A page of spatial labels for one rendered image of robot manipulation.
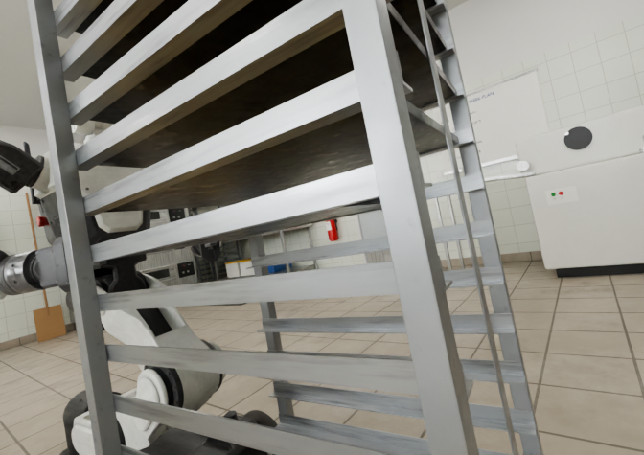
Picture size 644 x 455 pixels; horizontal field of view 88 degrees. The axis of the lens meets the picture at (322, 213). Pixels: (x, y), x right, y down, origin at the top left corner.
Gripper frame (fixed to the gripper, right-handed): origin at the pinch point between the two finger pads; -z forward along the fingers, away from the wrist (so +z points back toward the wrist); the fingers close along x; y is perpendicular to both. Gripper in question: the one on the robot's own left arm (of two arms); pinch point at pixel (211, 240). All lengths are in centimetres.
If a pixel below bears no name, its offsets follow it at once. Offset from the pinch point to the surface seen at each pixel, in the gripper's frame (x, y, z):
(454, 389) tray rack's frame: -18, 3, -84
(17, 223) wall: 92, -173, 490
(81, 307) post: -9.0, -27.9, -31.6
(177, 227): 0, -12, -53
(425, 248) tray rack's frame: -7, 3, -84
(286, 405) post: -50, 11, -8
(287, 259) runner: -9.4, 15.9, -18.4
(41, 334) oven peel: -61, -158, 466
